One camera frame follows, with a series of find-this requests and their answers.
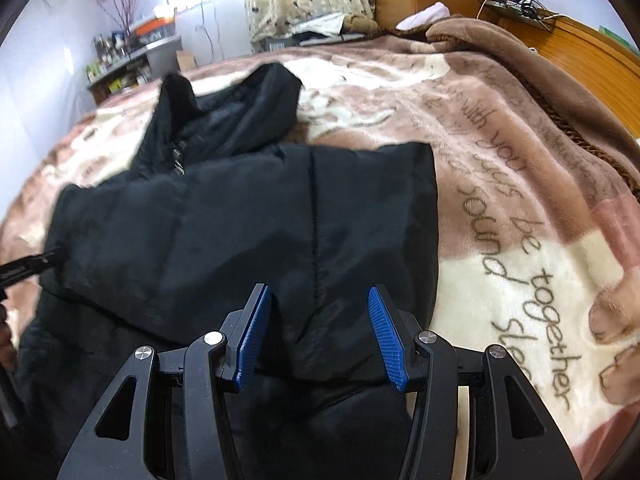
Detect black quilted jacket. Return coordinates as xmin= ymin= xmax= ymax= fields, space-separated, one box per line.
xmin=10 ymin=62 xmax=441 ymax=480

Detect white pillow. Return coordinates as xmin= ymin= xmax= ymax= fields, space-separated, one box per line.
xmin=397 ymin=2 xmax=453 ymax=31

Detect pile of cloths and boxes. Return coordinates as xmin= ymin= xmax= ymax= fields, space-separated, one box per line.
xmin=290 ymin=15 xmax=368 ymax=47

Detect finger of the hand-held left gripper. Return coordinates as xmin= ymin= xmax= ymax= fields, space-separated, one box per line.
xmin=0 ymin=250 xmax=63 ymax=286

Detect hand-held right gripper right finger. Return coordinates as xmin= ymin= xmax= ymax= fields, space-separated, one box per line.
xmin=367 ymin=284 xmax=583 ymax=480

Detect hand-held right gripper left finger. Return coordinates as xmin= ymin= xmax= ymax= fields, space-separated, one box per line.
xmin=56 ymin=284 xmax=273 ymax=480

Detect person's left hand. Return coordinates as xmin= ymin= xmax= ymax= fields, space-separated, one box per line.
xmin=0 ymin=305 xmax=18 ymax=373

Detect green packet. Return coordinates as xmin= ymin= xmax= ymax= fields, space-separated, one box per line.
xmin=597 ymin=25 xmax=640 ymax=55

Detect printed beige brown blanket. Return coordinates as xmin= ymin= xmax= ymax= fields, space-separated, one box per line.
xmin=0 ymin=35 xmax=640 ymax=480

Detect bare decorative branches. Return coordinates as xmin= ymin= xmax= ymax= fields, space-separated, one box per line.
xmin=97 ymin=0 xmax=146 ymax=37

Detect cluster of bottles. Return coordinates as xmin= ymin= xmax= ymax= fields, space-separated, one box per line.
xmin=91 ymin=32 xmax=132 ymax=81

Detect wooden headboard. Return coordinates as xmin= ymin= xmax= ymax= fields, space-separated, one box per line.
xmin=500 ymin=12 xmax=640 ymax=138

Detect brown plush toy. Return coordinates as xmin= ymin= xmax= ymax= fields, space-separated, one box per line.
xmin=342 ymin=14 xmax=379 ymax=34

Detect hanging wall cable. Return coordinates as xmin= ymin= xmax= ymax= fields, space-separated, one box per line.
xmin=199 ymin=2 xmax=214 ymax=59

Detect orange and white box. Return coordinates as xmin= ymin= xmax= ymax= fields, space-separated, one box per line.
xmin=132 ymin=7 xmax=179 ymax=37

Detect shelf unit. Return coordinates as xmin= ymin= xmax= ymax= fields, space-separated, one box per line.
xmin=87 ymin=35 xmax=183 ymax=106

